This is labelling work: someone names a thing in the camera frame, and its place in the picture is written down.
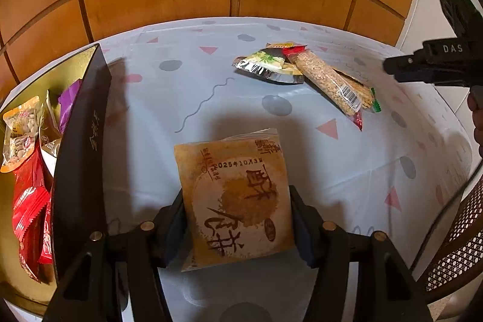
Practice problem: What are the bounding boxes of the brown pastry packet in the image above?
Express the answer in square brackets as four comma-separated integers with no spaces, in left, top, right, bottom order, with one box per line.
[174,128,295,271]

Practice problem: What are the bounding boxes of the sesame bar clear packet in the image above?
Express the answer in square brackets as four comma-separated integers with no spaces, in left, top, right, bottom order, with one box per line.
[283,46,363,131]

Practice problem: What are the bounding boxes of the red cake packet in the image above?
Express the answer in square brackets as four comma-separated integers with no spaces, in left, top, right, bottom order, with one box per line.
[11,145,52,242]

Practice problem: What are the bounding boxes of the yellow green foil snack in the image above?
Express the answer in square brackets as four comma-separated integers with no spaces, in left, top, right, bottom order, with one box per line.
[232,43,306,85]

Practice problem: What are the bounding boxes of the purple snack pouch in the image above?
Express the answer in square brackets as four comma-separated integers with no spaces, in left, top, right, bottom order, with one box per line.
[58,79,83,134]

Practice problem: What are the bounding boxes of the orange nut snack bag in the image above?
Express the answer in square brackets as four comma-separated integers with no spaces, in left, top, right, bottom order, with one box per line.
[1,96,41,173]

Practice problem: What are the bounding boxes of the cracker pack green ends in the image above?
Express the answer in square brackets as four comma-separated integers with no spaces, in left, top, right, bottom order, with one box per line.
[334,69,382,113]

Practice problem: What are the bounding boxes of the red snack packet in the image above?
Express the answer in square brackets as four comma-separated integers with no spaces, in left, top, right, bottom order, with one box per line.
[19,189,52,284]

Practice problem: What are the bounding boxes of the long white gold box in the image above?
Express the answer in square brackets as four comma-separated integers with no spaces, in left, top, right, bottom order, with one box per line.
[39,91,62,177]

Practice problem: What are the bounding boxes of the person's right hand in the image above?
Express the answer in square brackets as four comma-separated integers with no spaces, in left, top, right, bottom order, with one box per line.
[467,87,483,158]

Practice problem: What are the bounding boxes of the white patterned tablecloth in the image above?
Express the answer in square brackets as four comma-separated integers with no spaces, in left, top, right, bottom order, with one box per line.
[0,16,475,322]

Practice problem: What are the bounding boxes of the gold rectangular tin box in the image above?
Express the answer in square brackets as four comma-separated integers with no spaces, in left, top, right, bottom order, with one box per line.
[1,44,116,321]

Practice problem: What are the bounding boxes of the rattan chair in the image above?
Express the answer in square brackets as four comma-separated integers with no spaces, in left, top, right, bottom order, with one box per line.
[417,180,483,304]

